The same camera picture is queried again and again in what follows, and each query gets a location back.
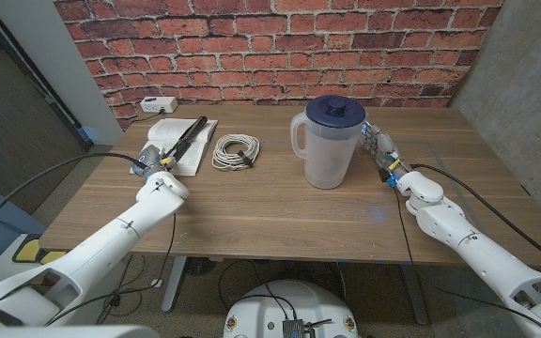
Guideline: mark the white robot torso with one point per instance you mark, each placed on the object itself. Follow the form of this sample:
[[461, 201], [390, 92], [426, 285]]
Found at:
[[294, 300]]

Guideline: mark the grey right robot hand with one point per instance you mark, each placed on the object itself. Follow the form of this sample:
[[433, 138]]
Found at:
[[383, 148]]

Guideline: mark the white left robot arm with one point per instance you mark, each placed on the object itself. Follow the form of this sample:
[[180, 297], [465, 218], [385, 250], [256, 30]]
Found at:
[[101, 244]]

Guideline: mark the open paperback book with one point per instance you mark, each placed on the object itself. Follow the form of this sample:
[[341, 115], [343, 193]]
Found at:
[[195, 155]]

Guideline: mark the clear pitcher with blue lid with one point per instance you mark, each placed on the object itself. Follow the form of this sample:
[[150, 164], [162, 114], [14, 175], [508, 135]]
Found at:
[[329, 145]]

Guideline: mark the small white floor adapter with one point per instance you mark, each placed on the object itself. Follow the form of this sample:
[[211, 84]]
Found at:
[[157, 283]]

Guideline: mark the dark wooden door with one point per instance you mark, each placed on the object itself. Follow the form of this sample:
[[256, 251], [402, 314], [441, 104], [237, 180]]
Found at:
[[12, 131]]

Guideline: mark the red brick printed backdrop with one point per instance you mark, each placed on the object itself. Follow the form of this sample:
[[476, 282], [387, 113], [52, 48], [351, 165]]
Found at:
[[275, 51]]

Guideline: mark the black stapler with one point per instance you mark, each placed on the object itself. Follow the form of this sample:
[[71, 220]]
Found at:
[[188, 136]]

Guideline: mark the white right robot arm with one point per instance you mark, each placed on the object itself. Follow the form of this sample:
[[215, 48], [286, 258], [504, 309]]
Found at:
[[486, 253]]

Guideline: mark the white power strip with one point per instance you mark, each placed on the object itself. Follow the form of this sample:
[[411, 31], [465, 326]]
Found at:
[[159, 104]]

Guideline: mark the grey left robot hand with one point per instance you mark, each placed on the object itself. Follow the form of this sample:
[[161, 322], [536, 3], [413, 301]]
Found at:
[[150, 159]]

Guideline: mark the white table leg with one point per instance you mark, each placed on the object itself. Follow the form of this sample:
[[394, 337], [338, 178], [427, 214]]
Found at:
[[174, 284]]

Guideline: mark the grey table leg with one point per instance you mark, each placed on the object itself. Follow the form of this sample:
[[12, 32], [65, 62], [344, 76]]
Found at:
[[415, 296]]

